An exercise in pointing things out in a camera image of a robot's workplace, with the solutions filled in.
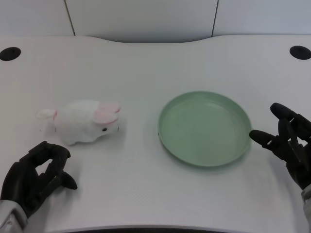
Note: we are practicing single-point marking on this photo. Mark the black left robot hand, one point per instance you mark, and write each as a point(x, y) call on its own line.
point(22, 174)

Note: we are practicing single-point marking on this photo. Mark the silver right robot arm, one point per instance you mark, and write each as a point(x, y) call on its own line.
point(306, 194)

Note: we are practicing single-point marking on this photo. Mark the green round plate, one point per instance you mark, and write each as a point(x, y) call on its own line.
point(204, 128)

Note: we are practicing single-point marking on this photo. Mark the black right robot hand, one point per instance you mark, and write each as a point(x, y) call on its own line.
point(291, 150)

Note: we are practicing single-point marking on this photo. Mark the white pink rabbit doll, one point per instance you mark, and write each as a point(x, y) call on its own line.
point(82, 123)

